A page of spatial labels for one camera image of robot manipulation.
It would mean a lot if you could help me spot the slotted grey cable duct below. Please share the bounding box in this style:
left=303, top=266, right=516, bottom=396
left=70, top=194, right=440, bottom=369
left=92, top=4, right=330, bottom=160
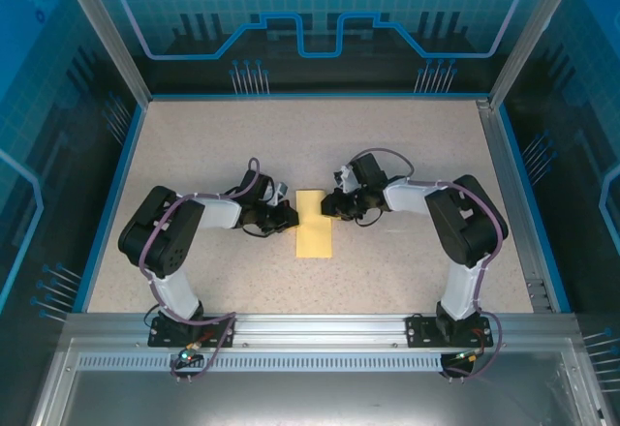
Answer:
left=76, top=353, right=563, bottom=370

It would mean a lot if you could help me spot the left cable connector with light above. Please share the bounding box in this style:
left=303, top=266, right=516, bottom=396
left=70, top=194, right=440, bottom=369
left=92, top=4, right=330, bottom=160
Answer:
left=179, top=341, right=202, bottom=364

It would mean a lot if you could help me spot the yellow paper sheet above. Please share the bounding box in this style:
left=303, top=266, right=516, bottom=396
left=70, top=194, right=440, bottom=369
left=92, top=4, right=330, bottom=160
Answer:
left=295, top=189, right=335, bottom=259

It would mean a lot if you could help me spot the steel front panel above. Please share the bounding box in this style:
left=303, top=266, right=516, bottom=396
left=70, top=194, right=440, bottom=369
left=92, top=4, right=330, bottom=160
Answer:
left=28, top=338, right=606, bottom=426

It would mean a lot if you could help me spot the aluminium frame post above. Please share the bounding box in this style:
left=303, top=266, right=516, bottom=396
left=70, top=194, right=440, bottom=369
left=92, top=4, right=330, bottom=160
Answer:
left=488, top=0, right=582, bottom=110
left=52, top=0, right=152, bottom=107

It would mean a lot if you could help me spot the aluminium mounting rail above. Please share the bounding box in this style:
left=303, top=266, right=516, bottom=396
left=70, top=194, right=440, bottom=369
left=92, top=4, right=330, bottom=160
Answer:
left=62, top=313, right=580, bottom=346

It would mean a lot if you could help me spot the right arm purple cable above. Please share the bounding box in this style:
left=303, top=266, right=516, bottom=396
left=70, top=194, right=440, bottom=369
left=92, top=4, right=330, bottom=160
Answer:
left=349, top=147, right=505, bottom=381

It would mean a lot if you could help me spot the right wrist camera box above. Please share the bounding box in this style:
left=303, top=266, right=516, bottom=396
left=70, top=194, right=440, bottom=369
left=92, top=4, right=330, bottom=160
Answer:
left=332, top=164, right=358, bottom=193

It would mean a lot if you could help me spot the aluminium side rail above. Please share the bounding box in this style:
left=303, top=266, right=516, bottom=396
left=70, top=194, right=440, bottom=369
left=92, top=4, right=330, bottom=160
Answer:
left=477, top=99, right=558, bottom=314

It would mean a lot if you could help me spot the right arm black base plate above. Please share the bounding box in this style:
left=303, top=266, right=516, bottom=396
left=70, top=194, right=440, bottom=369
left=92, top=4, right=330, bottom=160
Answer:
left=405, top=314, right=495, bottom=350

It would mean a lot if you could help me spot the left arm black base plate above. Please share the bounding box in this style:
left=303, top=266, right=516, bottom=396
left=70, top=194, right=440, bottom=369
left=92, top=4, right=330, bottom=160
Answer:
left=147, top=316, right=237, bottom=350

